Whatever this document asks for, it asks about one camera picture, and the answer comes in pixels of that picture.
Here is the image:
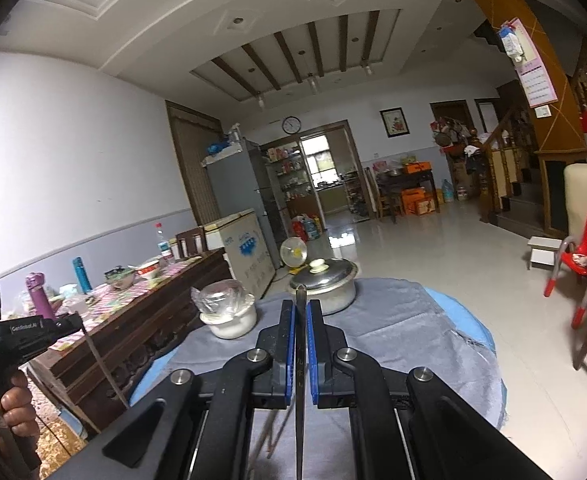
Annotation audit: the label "orange cartons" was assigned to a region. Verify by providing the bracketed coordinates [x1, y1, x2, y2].
[401, 187, 439, 217]

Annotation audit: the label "blue round table cover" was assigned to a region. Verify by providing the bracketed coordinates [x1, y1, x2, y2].
[128, 285, 497, 406]

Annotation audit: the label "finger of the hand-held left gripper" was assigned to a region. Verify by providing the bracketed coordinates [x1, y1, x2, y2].
[48, 311, 83, 348]

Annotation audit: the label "red patterned white bowl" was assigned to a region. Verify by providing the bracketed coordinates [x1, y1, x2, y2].
[136, 258, 163, 281]

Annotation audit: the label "metal pot lid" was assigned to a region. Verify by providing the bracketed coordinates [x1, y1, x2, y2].
[288, 257, 359, 292]

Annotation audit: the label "clear red-capped water bottle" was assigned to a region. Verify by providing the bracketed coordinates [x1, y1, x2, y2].
[154, 221, 174, 263]

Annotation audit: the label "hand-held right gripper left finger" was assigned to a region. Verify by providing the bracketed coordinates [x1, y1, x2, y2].
[56, 299, 297, 480]

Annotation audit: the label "carved dark wooden sideboard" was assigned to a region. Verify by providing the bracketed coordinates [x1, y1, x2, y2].
[26, 247, 234, 433]

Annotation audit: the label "blue thermos bottle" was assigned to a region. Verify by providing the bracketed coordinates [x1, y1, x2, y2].
[72, 257, 93, 295]

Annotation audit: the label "checkered table runner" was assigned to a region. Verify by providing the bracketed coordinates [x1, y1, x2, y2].
[48, 260, 209, 351]

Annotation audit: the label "purple thermos bottle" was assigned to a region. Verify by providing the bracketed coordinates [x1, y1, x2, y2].
[26, 271, 56, 322]

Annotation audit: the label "pink wall calendar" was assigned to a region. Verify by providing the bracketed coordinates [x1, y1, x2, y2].
[511, 17, 559, 108]

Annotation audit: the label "white hanging plastic bag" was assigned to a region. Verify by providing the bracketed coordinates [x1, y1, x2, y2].
[497, 24, 524, 63]

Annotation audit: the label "blue floor water jug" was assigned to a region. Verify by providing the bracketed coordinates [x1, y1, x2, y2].
[298, 215, 324, 241]

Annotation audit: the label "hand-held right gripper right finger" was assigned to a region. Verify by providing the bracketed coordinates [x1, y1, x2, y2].
[306, 299, 554, 480]

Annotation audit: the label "framed floral picture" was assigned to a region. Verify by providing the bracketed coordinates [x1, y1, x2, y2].
[379, 107, 405, 138]

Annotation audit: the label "clear plastic container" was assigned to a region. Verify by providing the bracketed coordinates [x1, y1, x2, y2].
[63, 290, 94, 318]

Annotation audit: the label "slim metal chopstick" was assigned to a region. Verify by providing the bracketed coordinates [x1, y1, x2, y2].
[296, 284, 308, 480]
[83, 330, 131, 408]

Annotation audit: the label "white step stool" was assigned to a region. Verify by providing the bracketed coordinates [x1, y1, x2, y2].
[527, 236, 563, 270]

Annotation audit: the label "light blue plastic stool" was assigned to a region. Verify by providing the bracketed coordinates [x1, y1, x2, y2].
[60, 410, 89, 441]

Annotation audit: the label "dark wooden side table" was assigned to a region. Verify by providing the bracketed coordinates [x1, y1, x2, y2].
[376, 169, 441, 218]

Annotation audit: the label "grey refrigerator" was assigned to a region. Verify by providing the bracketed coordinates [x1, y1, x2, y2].
[202, 137, 286, 271]

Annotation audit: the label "white basin bowl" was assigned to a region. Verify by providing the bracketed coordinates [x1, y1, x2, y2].
[199, 295, 258, 340]

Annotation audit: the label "gold floral cushion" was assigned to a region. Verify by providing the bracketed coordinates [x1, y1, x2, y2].
[23, 375, 89, 461]

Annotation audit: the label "glass-lidded green bowl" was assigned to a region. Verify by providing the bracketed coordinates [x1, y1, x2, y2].
[104, 266, 136, 290]

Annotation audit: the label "pantry shelf with bottles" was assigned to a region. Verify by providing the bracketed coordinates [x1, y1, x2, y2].
[266, 145, 324, 221]

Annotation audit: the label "grey tablecloth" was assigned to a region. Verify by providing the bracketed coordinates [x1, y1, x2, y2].
[166, 276, 507, 431]

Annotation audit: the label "brown wooden door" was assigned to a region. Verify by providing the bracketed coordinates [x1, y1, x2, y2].
[166, 101, 224, 228]

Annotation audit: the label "white chest freezer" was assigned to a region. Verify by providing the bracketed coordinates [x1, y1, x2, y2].
[203, 208, 276, 286]

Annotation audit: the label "person's left hand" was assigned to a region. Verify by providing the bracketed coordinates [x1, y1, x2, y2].
[0, 370, 38, 468]

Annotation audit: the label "wooden stair railing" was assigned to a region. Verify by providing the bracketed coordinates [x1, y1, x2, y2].
[481, 105, 544, 226]

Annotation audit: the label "red child chair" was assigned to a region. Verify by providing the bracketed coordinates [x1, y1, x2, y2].
[543, 208, 587, 328]

